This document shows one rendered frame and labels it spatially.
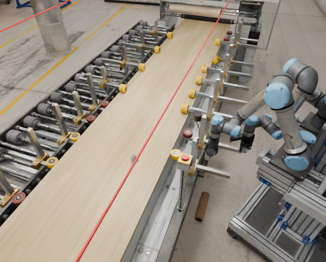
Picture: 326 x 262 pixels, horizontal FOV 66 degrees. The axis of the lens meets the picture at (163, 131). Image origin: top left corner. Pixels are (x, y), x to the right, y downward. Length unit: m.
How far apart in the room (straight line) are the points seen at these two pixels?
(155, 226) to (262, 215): 1.07
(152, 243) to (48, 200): 0.72
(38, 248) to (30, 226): 0.15
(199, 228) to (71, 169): 1.33
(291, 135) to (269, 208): 1.22
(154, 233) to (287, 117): 1.11
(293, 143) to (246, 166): 1.64
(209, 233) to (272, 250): 0.56
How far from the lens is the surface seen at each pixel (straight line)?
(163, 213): 1.90
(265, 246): 2.39
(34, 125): 2.51
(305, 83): 1.73
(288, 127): 1.46
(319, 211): 1.78
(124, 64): 2.88
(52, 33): 5.49
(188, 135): 2.00
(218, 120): 1.60
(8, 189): 1.96
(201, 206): 2.59
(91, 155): 1.93
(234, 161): 3.11
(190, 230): 2.55
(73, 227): 1.62
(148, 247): 1.80
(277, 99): 1.35
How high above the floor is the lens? 2.27
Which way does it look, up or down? 42 degrees down
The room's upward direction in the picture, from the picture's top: straight up
